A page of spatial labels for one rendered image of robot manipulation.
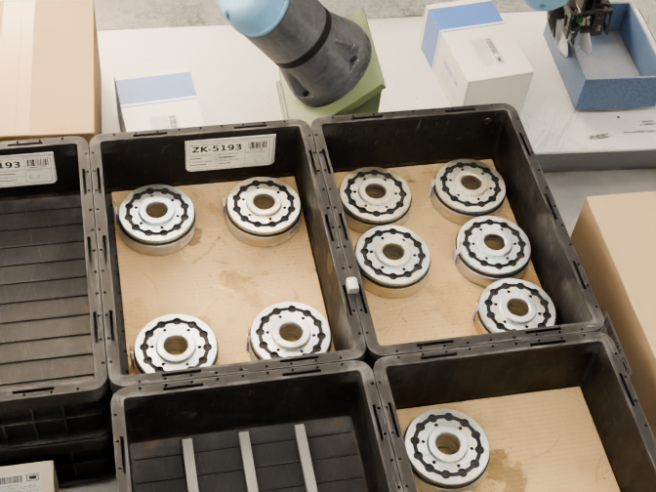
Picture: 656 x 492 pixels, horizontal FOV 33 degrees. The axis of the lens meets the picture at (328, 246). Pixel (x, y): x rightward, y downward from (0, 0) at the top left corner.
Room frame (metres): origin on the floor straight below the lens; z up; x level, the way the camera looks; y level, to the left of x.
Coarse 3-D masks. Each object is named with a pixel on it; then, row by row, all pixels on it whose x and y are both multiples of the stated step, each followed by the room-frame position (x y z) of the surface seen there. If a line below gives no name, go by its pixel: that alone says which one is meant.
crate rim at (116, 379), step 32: (192, 128) 1.06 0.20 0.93; (224, 128) 1.07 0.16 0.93; (256, 128) 1.08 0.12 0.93; (288, 128) 1.09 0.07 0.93; (96, 160) 0.98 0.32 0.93; (96, 192) 0.92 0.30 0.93; (320, 192) 0.97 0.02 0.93; (96, 224) 0.87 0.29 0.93; (352, 320) 0.78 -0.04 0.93; (352, 352) 0.73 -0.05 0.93; (128, 384) 0.65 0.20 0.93
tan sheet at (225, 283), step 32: (128, 192) 1.02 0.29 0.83; (192, 192) 1.03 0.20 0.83; (224, 224) 0.98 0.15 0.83; (128, 256) 0.91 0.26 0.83; (160, 256) 0.91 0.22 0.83; (192, 256) 0.92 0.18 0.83; (224, 256) 0.93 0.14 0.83; (256, 256) 0.93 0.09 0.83; (288, 256) 0.94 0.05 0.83; (128, 288) 0.85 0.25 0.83; (160, 288) 0.86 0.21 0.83; (192, 288) 0.87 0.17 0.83; (224, 288) 0.87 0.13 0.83; (256, 288) 0.88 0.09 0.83; (288, 288) 0.89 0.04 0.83; (128, 320) 0.80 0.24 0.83; (224, 320) 0.82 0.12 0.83; (128, 352) 0.75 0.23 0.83; (224, 352) 0.77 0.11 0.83
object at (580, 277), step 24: (336, 120) 1.11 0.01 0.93; (360, 120) 1.12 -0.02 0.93; (384, 120) 1.13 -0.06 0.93; (528, 144) 1.11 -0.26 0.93; (336, 192) 0.98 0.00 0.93; (336, 216) 0.94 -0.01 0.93; (552, 216) 0.98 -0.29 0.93; (576, 264) 0.91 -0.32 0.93; (360, 288) 0.83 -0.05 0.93; (360, 312) 0.79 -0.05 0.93; (600, 312) 0.84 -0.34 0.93; (480, 336) 0.78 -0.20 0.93; (504, 336) 0.78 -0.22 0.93; (528, 336) 0.79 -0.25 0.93; (552, 336) 0.79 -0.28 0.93
